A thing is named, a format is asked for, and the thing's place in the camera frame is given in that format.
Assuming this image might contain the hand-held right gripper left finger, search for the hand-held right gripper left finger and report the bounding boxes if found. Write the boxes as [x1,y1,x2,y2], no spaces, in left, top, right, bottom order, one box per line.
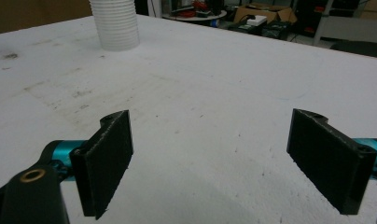
[69,109,134,220]

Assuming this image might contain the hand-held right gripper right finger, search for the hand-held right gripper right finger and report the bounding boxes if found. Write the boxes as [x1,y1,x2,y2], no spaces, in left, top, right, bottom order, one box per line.
[286,108,377,216]

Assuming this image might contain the white foam mat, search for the white foam mat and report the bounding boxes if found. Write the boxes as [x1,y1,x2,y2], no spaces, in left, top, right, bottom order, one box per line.
[0,13,377,224]

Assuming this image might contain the grey metal stand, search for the grey metal stand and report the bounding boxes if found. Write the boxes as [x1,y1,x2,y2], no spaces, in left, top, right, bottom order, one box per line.
[312,0,377,48]

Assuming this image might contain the black computer tower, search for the black computer tower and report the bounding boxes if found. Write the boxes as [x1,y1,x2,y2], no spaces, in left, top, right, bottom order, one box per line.
[228,21,263,35]
[260,20,292,40]

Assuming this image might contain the small white box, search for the small white box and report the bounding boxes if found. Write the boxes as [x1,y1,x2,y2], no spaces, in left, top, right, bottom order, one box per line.
[245,14,268,28]

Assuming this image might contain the open cardboard box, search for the open cardboard box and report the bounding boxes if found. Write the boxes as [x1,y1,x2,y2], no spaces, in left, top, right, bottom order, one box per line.
[232,3,299,24]

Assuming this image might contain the round white table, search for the round white table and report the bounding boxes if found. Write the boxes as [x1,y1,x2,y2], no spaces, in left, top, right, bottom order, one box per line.
[162,8,228,22]

